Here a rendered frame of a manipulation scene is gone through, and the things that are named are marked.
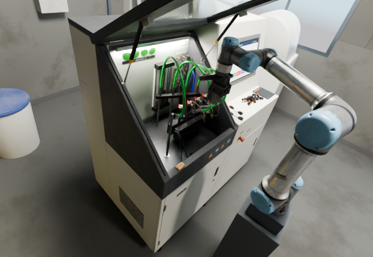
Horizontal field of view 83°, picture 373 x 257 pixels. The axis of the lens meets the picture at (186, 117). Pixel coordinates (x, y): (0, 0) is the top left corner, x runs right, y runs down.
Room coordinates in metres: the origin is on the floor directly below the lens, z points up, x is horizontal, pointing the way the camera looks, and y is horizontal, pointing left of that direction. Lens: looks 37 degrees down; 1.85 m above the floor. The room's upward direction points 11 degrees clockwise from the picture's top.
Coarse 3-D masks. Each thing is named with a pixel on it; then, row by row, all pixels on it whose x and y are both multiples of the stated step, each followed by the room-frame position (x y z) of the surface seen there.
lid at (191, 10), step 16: (160, 0) 0.68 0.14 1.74; (176, 0) 0.66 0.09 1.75; (192, 0) 0.72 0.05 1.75; (208, 0) 0.87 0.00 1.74; (224, 0) 0.96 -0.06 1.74; (240, 0) 1.06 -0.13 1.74; (256, 0) 1.18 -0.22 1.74; (272, 0) 1.18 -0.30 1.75; (128, 16) 0.78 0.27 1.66; (144, 16) 0.73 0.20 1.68; (160, 16) 0.90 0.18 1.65; (176, 16) 0.99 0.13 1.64; (192, 16) 1.11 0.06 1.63; (208, 16) 1.25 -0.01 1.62; (224, 16) 1.32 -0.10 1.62; (240, 16) 1.30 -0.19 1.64; (96, 32) 0.93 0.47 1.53; (112, 32) 0.86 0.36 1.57; (128, 32) 0.93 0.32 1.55; (144, 32) 1.05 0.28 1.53; (160, 32) 1.21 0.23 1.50; (176, 32) 1.41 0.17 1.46
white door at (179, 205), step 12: (216, 156) 1.05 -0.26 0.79; (204, 168) 0.94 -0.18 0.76; (216, 168) 1.10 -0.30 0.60; (192, 180) 0.85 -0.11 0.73; (204, 180) 0.99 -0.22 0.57; (180, 192) 0.77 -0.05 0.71; (192, 192) 0.88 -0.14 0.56; (204, 192) 1.05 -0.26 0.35; (168, 204) 0.69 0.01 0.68; (180, 204) 0.79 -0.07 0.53; (192, 204) 0.93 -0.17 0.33; (168, 216) 0.71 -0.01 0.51; (180, 216) 0.83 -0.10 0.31; (168, 228) 0.73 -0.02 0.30
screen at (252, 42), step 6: (246, 36) 1.70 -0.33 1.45; (252, 36) 1.76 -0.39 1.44; (258, 36) 1.84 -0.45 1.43; (240, 42) 1.62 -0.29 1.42; (246, 42) 1.69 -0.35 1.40; (252, 42) 1.76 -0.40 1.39; (258, 42) 1.85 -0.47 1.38; (246, 48) 1.69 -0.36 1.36; (252, 48) 1.76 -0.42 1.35; (258, 48) 1.85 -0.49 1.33; (234, 66) 1.55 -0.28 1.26; (234, 72) 1.55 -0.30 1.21; (240, 72) 1.62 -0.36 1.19; (246, 72) 1.70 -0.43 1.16; (252, 72) 1.78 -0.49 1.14; (234, 78) 1.54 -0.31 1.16; (240, 78) 1.62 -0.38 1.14; (246, 78) 1.70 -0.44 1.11
